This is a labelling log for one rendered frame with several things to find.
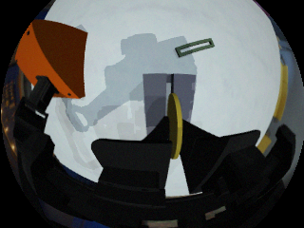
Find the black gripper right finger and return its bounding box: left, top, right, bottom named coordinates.
left=180, top=119, right=261, bottom=195

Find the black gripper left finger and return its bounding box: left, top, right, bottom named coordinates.
left=91, top=115, right=172, bottom=190

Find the gold coin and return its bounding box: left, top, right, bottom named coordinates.
left=167, top=92, right=182, bottom=160

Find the dark green flat bar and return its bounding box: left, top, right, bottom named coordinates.
left=175, top=38, right=214, bottom=57

